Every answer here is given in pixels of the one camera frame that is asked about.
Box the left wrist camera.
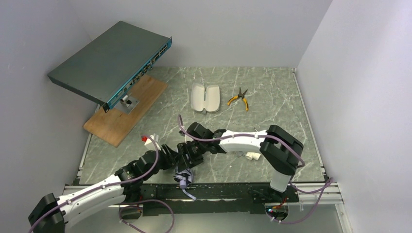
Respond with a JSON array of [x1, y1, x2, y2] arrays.
[[141, 133, 161, 150]]

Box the wooden board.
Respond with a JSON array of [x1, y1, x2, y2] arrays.
[[83, 75, 168, 147]]

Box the metal switch stand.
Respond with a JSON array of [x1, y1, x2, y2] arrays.
[[116, 94, 139, 114]]

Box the yellow handled pliers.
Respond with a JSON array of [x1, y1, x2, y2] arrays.
[[227, 87, 249, 111]]

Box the purple umbrella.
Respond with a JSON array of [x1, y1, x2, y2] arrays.
[[174, 167, 197, 200]]

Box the cream umbrella case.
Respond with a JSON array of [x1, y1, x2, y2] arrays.
[[190, 83, 221, 113]]

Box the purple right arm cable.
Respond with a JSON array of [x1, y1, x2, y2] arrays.
[[177, 114, 335, 225]]

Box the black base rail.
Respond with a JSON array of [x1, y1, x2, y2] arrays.
[[64, 182, 343, 216]]

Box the dark network switch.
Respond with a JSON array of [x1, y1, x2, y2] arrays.
[[47, 21, 172, 112]]

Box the white pipe elbow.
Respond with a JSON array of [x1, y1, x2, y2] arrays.
[[245, 152, 261, 161]]

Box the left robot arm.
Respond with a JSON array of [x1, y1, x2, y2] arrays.
[[28, 144, 189, 233]]

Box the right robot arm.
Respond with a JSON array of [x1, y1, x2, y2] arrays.
[[178, 120, 305, 193]]

